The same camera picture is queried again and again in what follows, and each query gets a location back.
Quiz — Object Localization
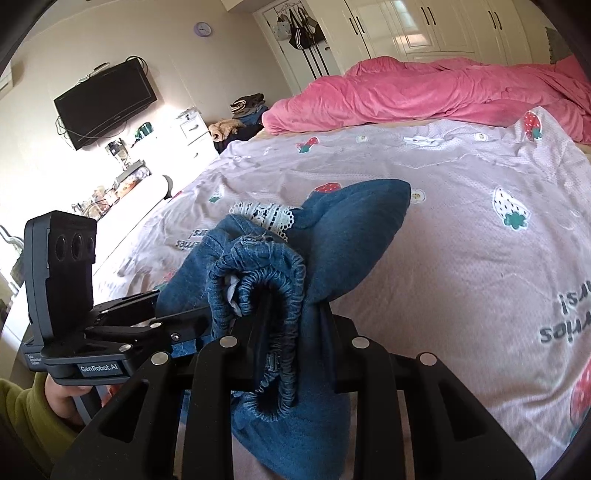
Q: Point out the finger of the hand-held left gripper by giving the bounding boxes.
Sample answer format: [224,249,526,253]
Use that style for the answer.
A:
[95,290,161,326]
[134,308,215,357]

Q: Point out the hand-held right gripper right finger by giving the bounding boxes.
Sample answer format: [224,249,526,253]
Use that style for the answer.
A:
[321,315,536,480]

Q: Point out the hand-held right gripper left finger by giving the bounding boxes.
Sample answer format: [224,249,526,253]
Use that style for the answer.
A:
[51,295,272,480]

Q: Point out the blue denim pants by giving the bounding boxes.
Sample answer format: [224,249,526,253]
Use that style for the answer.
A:
[154,179,413,480]

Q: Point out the person's left forearm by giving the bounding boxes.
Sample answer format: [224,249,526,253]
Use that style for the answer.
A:
[0,377,81,478]

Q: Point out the person's left hand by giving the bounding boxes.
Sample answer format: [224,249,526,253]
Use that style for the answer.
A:
[44,381,116,428]

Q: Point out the cluttered white desk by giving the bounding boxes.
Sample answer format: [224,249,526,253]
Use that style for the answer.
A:
[69,159,174,222]

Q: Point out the pink strawberry printed bedsheet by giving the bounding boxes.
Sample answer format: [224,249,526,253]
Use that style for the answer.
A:
[92,107,591,480]

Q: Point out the white drawer cabinet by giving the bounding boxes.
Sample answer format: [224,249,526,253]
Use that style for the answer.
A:
[178,111,221,162]

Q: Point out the tan fuzzy cloth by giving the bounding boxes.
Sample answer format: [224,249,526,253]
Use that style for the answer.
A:
[209,119,246,142]

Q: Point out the dark folded clothes pile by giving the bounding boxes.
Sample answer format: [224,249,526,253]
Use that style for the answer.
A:
[229,93,269,126]

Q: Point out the white door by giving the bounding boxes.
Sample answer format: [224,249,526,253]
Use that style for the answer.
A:
[262,0,346,95]

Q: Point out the pink fluffy duvet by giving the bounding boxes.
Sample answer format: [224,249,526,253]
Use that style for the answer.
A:
[262,55,591,144]

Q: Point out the hanging black bag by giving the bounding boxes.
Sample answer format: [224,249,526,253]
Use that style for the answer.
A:
[288,8,331,78]

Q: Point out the cream wardrobe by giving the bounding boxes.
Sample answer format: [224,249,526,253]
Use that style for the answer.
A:
[344,0,550,75]

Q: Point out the black wall television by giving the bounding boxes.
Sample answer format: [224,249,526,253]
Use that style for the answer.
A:
[54,58,158,150]

